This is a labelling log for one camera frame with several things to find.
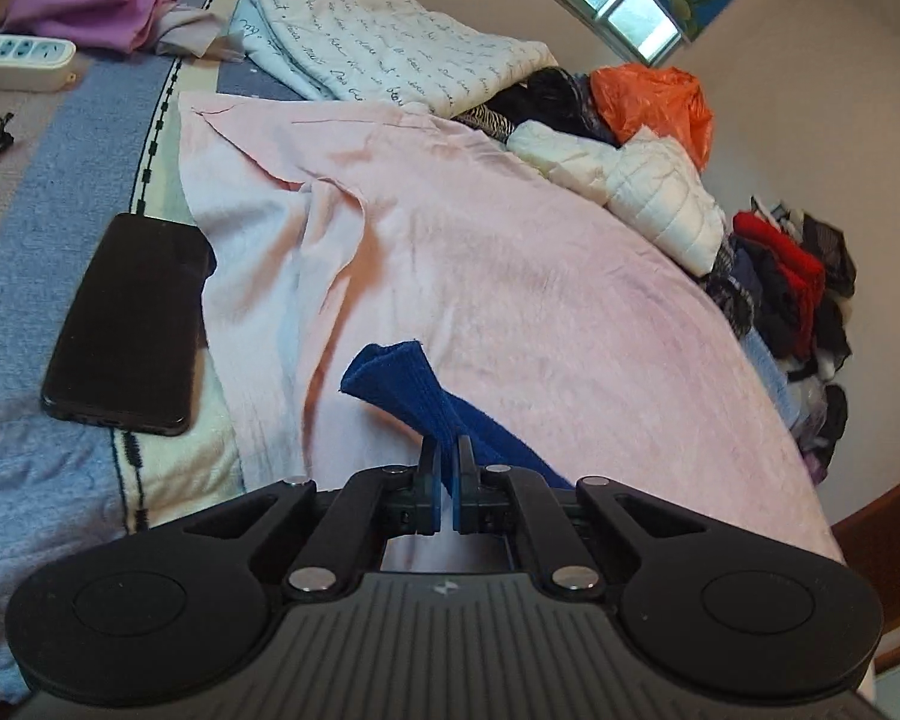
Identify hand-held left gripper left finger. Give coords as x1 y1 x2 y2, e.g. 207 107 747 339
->
184 439 446 605

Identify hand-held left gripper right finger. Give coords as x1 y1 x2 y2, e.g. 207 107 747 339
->
450 435 692 602

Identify blue knit garment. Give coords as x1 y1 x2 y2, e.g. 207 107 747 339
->
339 341 575 492

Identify pile of dark and red clothes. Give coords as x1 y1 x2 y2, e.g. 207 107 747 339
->
701 195 860 481

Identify black striped clothes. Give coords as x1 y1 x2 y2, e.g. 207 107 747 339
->
454 67 620 147

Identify pink blanket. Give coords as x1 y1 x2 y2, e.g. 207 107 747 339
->
176 90 848 578

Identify black smartphone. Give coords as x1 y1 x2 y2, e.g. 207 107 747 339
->
41 212 217 437

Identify white quilted jacket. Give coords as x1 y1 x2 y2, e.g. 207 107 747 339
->
506 122 727 276

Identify orange plastic bag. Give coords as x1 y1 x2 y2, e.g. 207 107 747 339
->
589 65 715 170

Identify brown wooden door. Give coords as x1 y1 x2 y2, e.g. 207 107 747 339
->
829 457 900 672

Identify white script-print cloth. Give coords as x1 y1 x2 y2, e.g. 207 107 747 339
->
229 0 560 117

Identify blue striped bed blanket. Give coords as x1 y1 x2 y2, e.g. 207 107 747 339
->
0 0 271 698

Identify grey cloth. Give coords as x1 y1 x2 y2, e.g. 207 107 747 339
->
150 4 226 61

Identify purple cloth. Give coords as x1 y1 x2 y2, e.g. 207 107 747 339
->
4 0 182 53

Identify white power strip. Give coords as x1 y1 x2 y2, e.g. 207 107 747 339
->
0 33 77 93

